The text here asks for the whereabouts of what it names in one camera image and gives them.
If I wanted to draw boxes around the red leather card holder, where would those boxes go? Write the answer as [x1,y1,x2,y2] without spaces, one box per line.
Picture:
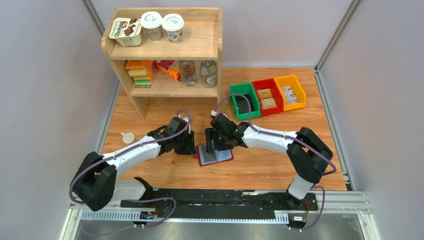
[194,144,234,167]

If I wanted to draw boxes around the dark credit card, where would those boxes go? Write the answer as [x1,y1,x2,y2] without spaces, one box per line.
[234,94,255,114]

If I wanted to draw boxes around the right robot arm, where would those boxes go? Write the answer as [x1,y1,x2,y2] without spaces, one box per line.
[204,113,337,210]

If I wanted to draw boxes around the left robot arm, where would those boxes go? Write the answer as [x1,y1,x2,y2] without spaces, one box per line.
[69,115,196,212]

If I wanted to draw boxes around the green plastic bin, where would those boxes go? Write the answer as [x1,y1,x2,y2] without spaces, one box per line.
[229,82,261,121]

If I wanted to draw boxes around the small clear squeeze bottle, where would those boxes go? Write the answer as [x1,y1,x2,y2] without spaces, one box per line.
[120,132,139,145]

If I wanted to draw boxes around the cardboard pieces in red bin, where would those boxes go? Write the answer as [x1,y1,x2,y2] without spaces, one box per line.
[257,88,277,110]

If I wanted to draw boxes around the orange snack box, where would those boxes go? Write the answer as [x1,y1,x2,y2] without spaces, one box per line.
[153,60,181,82]

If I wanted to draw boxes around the left clear glass bottle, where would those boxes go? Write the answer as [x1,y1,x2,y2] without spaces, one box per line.
[179,60,197,87]

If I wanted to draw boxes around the clear glass bottle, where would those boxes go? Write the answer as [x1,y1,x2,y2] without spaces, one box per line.
[200,60,218,88]
[179,60,197,87]

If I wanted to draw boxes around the right clear glass bottle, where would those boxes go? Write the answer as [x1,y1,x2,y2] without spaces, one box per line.
[200,60,218,88]

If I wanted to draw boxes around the red plastic bin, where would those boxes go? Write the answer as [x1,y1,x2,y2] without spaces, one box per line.
[252,78,284,116]

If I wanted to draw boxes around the white packet in yellow bin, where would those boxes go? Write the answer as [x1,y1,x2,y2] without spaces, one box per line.
[281,86,299,105]

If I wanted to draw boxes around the wooden two-tier shelf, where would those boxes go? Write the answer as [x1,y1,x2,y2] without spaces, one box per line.
[101,7,223,119]

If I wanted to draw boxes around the yellow plastic bin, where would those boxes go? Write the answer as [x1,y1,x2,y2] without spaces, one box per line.
[274,74,307,112]

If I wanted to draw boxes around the right white-lidded paper cup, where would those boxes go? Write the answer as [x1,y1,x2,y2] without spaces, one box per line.
[162,13,185,44]

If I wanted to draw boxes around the white-lidded paper cup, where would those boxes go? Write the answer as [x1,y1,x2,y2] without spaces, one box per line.
[162,13,185,44]
[141,11,163,41]

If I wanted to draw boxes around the Chobani yogurt tub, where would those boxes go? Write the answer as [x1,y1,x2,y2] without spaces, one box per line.
[108,17,143,47]

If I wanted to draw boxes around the left white-lidded paper cup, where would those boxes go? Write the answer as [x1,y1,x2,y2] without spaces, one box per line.
[141,11,163,41]

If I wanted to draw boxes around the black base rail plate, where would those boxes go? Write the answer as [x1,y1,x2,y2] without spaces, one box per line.
[120,188,320,220]

